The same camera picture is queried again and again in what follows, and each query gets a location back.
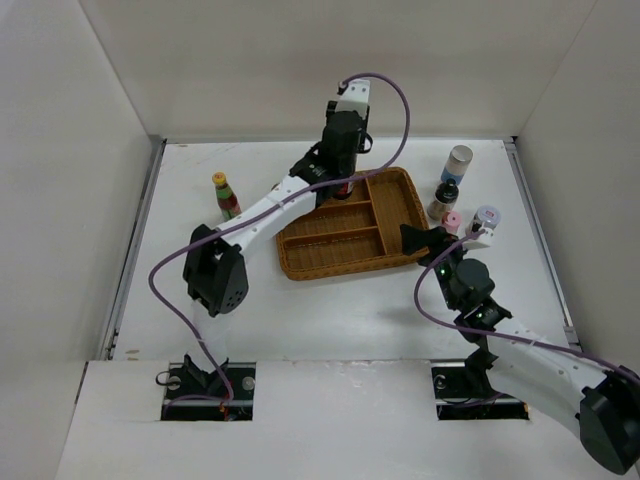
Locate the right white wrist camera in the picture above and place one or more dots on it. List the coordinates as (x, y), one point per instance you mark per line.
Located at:
(483, 236)

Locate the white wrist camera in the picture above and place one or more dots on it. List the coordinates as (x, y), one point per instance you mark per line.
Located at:
(483, 236)
(353, 96)

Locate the pink cap spice jar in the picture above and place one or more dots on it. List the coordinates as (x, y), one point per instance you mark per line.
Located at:
(451, 222)

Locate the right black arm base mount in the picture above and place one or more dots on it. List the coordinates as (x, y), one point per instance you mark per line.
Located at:
(463, 393)

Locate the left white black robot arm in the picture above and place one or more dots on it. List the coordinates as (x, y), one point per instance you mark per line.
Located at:
(215, 265)

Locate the black cap pepper grinder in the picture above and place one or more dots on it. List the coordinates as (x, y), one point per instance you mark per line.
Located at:
(444, 199)

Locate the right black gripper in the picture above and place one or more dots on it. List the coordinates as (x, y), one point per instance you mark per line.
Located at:
(413, 239)

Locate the right aluminium table rail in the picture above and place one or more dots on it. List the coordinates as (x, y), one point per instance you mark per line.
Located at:
(541, 242)

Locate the brown wicker divided tray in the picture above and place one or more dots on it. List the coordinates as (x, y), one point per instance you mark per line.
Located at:
(356, 235)

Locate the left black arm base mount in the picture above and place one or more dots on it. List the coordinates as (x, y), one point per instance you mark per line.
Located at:
(192, 394)

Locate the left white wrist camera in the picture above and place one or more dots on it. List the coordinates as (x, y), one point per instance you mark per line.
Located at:
(353, 96)

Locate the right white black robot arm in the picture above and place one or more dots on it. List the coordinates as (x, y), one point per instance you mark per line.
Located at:
(595, 400)

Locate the yellow cap red sauce bottle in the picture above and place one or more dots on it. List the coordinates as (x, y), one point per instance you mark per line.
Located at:
(226, 199)

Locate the left aluminium table rail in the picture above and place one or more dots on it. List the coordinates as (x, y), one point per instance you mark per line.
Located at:
(114, 313)

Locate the clear lid red label jar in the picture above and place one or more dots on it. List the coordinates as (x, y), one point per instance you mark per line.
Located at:
(485, 217)

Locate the black cap clear sauce bottle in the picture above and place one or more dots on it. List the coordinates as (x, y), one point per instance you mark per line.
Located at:
(343, 191)

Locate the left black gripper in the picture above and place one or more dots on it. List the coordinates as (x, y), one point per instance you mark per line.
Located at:
(360, 146)

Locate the silver cap blue spice jar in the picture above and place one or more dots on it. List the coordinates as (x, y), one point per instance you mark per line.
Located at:
(458, 161)

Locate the aluminium table rail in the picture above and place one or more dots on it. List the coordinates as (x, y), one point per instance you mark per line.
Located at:
(541, 242)
(114, 313)

